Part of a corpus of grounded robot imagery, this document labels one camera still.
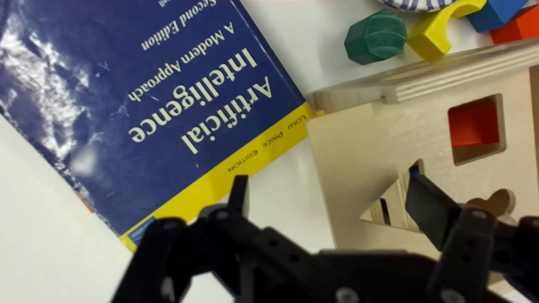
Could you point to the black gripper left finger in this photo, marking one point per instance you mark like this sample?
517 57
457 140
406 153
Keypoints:
236 205

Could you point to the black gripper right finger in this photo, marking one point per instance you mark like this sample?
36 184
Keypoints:
435 212

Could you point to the wooden shape sorter box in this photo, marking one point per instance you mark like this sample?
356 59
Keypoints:
374 133

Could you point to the red block inside sorter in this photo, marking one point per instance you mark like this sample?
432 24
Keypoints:
474 125

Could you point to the blue Artificial Intelligence textbook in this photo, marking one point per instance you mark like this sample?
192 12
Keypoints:
147 108

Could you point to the yellow arch wooden block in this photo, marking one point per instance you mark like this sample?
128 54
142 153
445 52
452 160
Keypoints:
430 35

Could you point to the red wooden block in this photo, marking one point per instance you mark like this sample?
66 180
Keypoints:
521 27

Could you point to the green hexagonal wooden block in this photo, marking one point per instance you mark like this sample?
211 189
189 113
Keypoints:
376 37

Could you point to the blue wooden block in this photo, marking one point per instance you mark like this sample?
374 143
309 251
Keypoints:
497 13

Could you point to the blue patterned paper plate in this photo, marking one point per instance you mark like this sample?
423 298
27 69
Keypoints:
416 5

